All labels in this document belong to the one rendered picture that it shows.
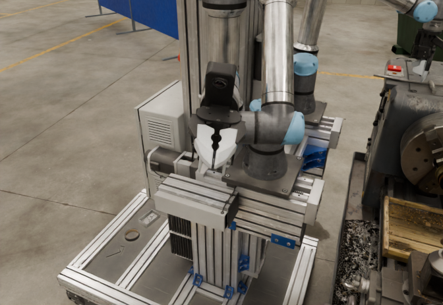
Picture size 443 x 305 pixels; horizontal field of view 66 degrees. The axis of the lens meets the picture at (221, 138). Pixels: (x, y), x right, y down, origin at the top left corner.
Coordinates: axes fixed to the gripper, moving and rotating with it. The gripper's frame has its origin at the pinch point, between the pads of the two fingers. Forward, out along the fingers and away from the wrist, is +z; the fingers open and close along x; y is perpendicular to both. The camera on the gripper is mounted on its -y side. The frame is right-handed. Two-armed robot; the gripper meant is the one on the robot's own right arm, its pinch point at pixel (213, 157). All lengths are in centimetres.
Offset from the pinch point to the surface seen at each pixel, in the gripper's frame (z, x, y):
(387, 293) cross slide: -23, -55, 54
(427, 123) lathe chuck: -82, -82, 27
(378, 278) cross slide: -30, -55, 56
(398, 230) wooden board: -56, -74, 60
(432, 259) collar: -22, -59, 37
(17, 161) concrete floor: -215, 175, 184
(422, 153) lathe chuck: -77, -82, 38
